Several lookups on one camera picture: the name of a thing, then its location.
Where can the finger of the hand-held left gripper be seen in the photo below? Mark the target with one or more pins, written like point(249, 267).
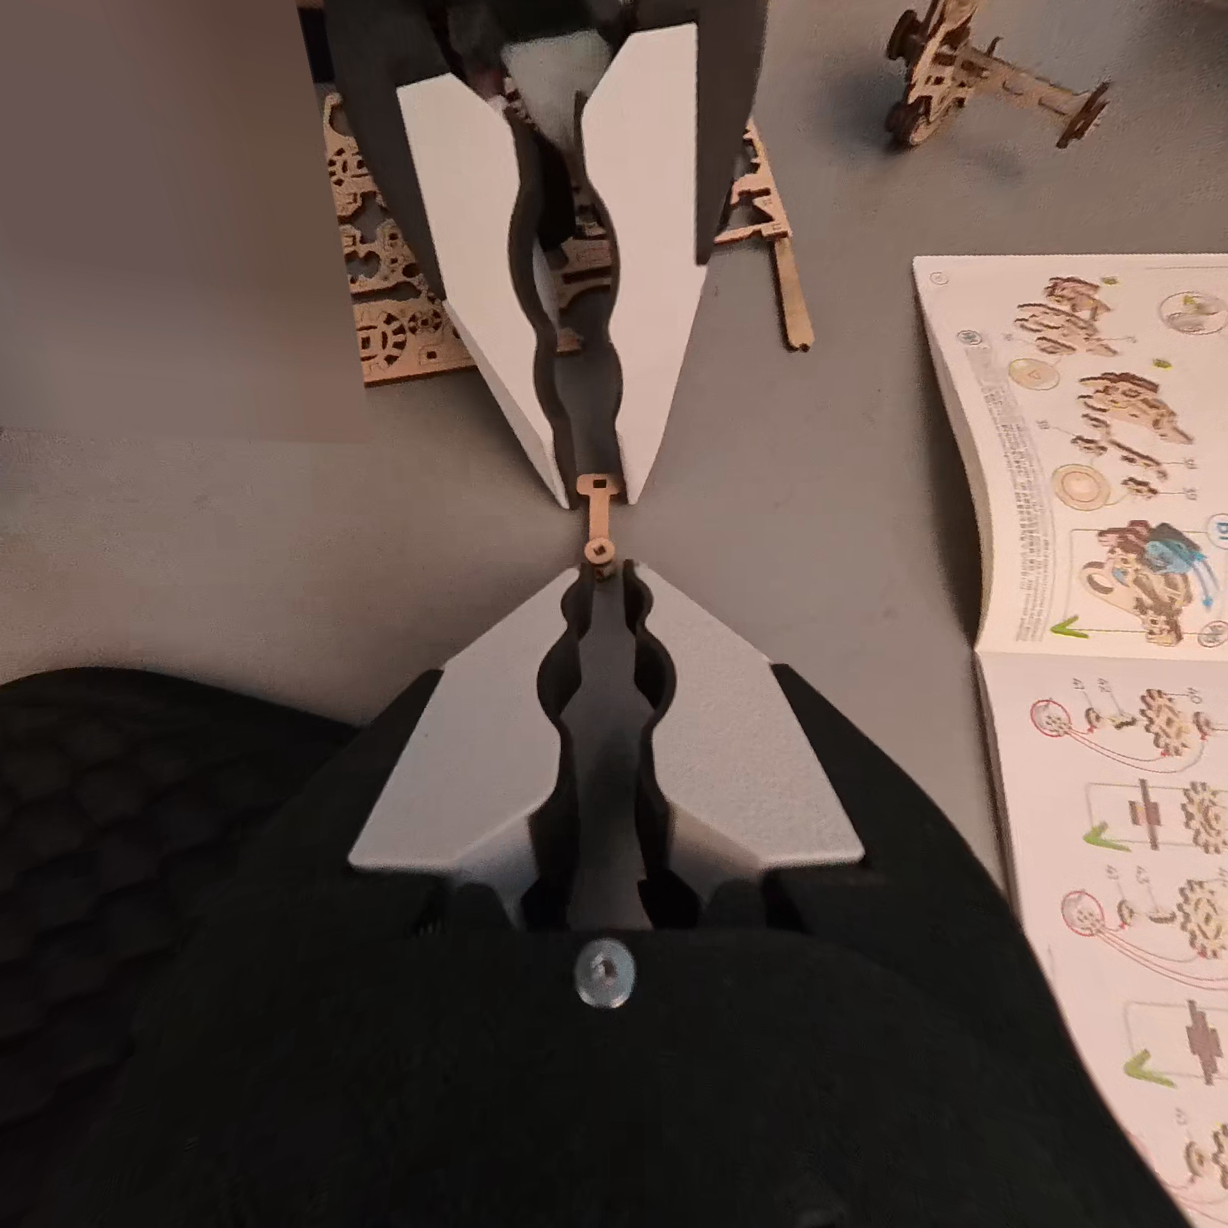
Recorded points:
point(470, 240)
point(652, 240)

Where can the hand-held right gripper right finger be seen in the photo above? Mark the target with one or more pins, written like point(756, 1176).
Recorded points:
point(758, 768)

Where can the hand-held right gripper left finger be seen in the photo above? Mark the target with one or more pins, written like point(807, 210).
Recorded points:
point(461, 768)

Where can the small wooden model part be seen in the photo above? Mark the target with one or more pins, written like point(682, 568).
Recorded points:
point(598, 518)

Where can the laser-cut wooden parts sheet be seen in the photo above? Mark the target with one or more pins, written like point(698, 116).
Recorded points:
point(383, 316)

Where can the partly built wooden model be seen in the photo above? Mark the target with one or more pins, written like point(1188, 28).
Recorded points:
point(949, 77)

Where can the model instruction booklet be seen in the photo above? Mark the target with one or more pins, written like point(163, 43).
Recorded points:
point(1084, 672)

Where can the wooden stick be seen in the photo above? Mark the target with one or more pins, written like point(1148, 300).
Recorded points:
point(791, 297)

